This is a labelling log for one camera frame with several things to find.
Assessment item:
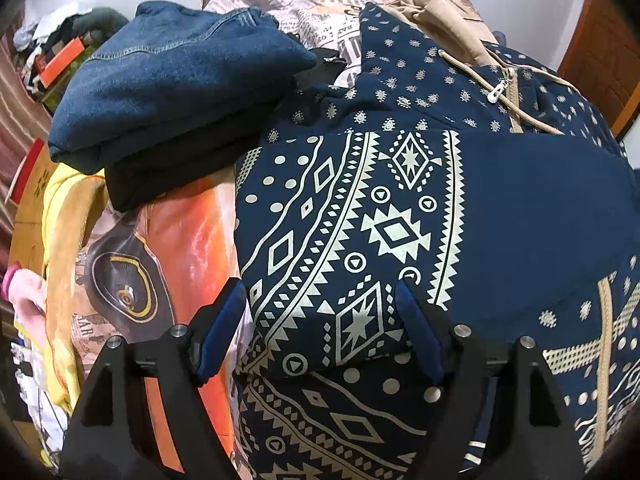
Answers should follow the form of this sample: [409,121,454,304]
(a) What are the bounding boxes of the black folded garment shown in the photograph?
[102,44,347,212]

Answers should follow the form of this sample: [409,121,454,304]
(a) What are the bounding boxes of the printed bed cover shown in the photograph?
[41,0,482,476]

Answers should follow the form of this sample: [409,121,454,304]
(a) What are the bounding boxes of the yellow cloth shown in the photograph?
[41,164,107,413]

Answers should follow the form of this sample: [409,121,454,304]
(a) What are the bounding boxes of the wooden door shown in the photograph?
[559,0,640,140]

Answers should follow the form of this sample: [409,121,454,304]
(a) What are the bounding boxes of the orange box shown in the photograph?
[40,37,85,88]

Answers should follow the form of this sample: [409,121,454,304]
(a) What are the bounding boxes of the folded blue denim jeans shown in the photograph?
[48,1,316,174]

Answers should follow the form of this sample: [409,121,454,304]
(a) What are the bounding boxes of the navy patterned hoodie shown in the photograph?
[234,4,639,479]

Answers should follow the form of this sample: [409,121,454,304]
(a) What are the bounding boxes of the striped curtain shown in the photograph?
[0,9,51,266]

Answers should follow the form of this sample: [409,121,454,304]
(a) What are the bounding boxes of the clutter pile of clothes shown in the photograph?
[13,3,129,114]

